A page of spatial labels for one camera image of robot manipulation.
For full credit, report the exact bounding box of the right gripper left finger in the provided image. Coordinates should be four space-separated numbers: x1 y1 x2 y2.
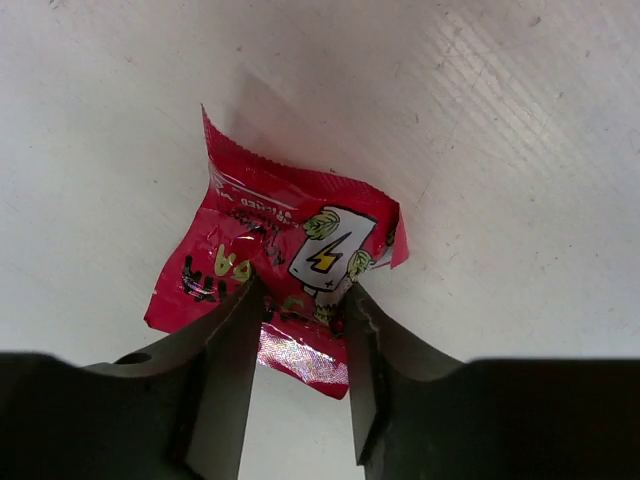
1 278 264 479

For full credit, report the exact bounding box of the crimson snack packet with battery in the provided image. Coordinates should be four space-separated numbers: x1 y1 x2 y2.
144 120 409 399

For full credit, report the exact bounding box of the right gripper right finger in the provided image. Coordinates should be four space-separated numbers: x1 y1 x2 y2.
343 286 639 479

